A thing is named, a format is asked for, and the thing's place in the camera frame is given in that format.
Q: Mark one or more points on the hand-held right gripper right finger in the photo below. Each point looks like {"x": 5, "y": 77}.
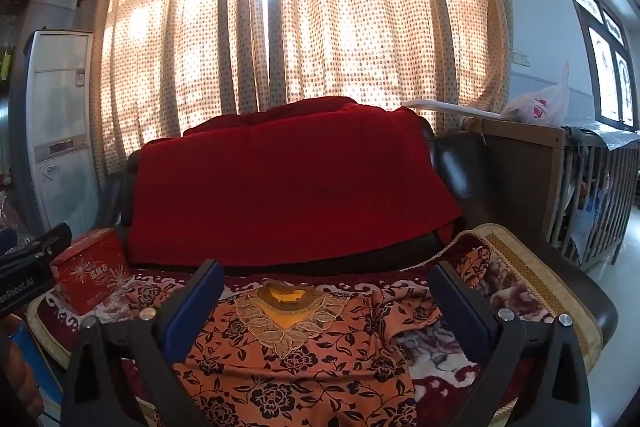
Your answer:
{"x": 462, "y": 317}

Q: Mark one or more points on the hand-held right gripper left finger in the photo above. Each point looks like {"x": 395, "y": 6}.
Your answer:
{"x": 192, "y": 317}

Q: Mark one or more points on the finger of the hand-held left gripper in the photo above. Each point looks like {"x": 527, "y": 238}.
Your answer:
{"x": 55, "y": 238}

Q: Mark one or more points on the orange floral garment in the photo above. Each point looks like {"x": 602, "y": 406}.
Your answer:
{"x": 310, "y": 382}

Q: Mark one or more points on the floral plush blanket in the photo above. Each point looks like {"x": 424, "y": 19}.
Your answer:
{"x": 430, "y": 349}

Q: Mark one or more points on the red plastic bucket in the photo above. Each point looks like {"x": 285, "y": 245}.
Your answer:
{"x": 90, "y": 272}

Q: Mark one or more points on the blue container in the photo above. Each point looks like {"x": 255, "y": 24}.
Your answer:
{"x": 51, "y": 377}

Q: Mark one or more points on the white standing air conditioner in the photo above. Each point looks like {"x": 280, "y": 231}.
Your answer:
{"x": 60, "y": 107}

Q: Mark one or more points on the black leather sofa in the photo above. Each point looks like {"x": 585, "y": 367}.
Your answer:
{"x": 460, "y": 172}

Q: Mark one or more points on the wooden crib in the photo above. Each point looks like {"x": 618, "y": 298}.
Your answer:
{"x": 520, "y": 167}

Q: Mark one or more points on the red blanket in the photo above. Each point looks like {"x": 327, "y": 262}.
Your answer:
{"x": 290, "y": 187}

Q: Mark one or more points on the white board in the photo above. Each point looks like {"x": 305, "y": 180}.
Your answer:
{"x": 450, "y": 107}

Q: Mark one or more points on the white plastic bag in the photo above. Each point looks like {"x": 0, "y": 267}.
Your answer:
{"x": 545, "y": 104}

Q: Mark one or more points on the grey plastic sheet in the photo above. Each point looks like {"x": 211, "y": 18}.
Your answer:
{"x": 605, "y": 136}

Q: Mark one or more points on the dark framed window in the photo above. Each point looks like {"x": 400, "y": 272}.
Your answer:
{"x": 600, "y": 52}

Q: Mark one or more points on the dotted cream curtain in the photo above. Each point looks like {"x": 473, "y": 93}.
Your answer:
{"x": 325, "y": 32}

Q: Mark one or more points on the white wall socket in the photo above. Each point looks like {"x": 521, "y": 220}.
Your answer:
{"x": 520, "y": 57}

